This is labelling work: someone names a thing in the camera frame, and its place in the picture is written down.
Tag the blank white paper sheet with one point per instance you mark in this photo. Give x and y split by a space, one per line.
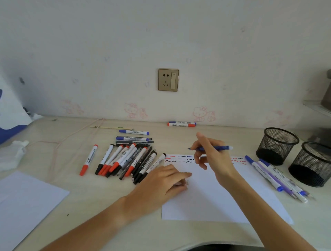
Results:
25 204

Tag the person's left hand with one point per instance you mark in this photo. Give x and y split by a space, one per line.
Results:
155 194

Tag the black slim pen silver tip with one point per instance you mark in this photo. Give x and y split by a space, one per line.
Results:
150 148
147 159

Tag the black click pen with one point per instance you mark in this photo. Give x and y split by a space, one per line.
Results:
124 145

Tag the crumpled white tissue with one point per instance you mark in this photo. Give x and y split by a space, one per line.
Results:
11 156

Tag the person's right forearm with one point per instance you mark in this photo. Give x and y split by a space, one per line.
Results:
266 217

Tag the paper-wrapped chopsticks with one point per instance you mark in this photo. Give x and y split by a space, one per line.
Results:
108 127

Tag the gold wall socket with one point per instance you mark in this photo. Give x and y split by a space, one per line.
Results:
164 80

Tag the white plastic bag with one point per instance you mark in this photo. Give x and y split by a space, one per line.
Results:
11 113

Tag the black mesh cup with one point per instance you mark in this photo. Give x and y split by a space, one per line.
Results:
276 146
310 164

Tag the white paper sheet with squiggles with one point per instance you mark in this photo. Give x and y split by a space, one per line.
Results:
201 207

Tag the person's right hand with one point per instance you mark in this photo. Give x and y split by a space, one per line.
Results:
219 163

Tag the small white scrap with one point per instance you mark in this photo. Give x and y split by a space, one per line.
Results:
36 117

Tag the purple slim pen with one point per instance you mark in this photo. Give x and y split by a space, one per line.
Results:
275 178

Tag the white slim pen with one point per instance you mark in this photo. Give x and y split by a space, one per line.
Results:
303 200

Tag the blue slim pen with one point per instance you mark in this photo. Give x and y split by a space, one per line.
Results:
228 148

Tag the light wooden table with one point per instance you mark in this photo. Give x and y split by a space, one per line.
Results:
90 196

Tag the person's left forearm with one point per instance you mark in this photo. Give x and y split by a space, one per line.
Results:
85 230

